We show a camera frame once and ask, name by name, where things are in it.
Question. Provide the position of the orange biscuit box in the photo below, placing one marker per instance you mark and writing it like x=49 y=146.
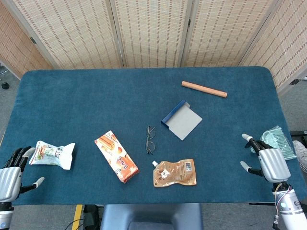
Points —
x=115 y=155

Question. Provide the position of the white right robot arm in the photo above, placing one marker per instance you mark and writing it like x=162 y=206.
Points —
x=290 y=206

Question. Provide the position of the woven bamboo screen panel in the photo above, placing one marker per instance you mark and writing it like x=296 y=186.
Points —
x=151 y=31
x=287 y=48
x=14 y=48
x=223 y=31
x=72 y=31

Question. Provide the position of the brown spout pouch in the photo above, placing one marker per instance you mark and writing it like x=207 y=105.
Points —
x=175 y=173

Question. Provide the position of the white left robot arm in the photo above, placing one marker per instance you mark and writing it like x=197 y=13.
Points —
x=4 y=215

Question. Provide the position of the black equipment base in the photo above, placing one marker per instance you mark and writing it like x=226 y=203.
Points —
x=298 y=135

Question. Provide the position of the wooden rolling pin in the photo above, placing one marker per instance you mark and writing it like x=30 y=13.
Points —
x=204 y=89

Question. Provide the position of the thin metal frame eyeglasses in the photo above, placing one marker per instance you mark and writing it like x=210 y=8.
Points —
x=150 y=145

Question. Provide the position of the dark blue robot torso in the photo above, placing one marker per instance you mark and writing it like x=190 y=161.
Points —
x=151 y=215

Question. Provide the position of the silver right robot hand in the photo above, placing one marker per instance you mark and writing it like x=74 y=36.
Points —
x=273 y=163

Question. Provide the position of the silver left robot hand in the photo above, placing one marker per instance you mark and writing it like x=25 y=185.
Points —
x=9 y=177

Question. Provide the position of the blue glasses case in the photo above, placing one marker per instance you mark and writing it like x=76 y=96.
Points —
x=184 y=122

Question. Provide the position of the green transparent packet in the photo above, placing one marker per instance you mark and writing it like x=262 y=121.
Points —
x=278 y=140

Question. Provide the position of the blue tablecloth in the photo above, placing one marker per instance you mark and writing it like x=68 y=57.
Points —
x=96 y=100

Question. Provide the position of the black chair castor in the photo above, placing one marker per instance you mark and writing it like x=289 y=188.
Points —
x=4 y=85

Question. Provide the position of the gray shoe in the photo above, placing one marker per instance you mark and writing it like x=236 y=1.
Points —
x=301 y=153

